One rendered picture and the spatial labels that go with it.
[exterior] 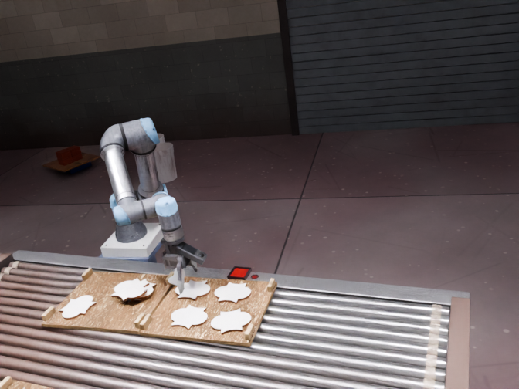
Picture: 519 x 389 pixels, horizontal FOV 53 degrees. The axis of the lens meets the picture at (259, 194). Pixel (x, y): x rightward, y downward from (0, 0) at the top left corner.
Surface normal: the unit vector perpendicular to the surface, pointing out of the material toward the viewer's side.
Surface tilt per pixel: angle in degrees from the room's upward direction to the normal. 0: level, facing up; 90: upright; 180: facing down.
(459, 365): 0
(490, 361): 0
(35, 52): 90
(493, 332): 0
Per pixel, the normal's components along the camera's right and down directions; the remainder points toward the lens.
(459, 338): -0.13, -0.90
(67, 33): -0.22, 0.43
